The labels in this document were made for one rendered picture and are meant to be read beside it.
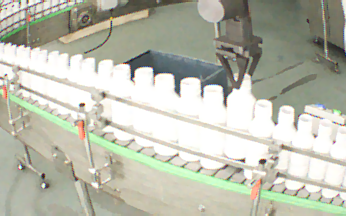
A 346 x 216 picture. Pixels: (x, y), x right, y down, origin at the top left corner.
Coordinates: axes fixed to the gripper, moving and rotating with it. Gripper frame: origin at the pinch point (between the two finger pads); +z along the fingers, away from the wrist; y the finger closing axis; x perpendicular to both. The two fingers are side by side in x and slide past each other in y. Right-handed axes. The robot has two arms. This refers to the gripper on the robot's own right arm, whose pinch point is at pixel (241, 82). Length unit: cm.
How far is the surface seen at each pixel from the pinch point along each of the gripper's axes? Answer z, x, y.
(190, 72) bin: 28, -52, -57
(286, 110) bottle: 3.3, 11.3, -0.9
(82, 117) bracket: 11.5, -32.2, 11.8
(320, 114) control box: 7.0, 17.5, -12.3
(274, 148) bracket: 8.1, 12.4, 6.4
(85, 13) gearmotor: 21, -143, -92
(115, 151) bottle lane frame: 21.0, -27.9, 5.8
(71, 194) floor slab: 118, -137, -62
